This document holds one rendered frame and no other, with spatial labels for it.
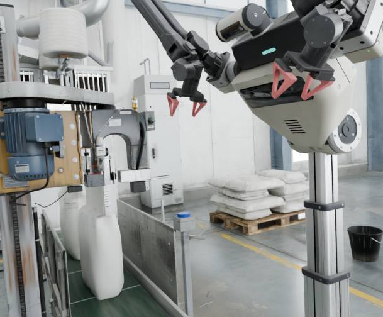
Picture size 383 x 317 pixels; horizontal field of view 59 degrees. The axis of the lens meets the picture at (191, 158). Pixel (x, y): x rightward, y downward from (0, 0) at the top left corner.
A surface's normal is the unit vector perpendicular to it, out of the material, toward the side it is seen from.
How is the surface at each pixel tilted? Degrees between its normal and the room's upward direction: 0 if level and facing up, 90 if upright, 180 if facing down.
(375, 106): 90
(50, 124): 90
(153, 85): 90
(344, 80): 90
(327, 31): 108
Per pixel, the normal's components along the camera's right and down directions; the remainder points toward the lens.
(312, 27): -0.57, 0.40
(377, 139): -0.88, 0.08
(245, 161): 0.47, 0.04
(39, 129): 0.80, 0.00
